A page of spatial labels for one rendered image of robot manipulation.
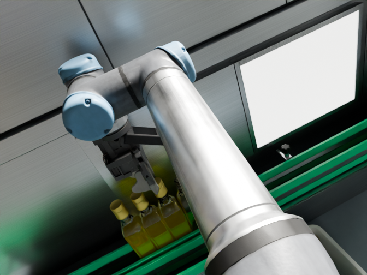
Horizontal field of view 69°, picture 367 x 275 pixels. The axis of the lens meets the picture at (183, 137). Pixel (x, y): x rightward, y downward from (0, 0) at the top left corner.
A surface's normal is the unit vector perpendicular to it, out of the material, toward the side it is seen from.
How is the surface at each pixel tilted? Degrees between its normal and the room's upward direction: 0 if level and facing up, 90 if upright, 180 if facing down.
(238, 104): 90
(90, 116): 90
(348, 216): 0
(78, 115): 91
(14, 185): 90
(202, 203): 41
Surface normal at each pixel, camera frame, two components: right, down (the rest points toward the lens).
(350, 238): -0.32, -0.76
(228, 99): 0.32, 0.48
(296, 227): 0.39, -0.76
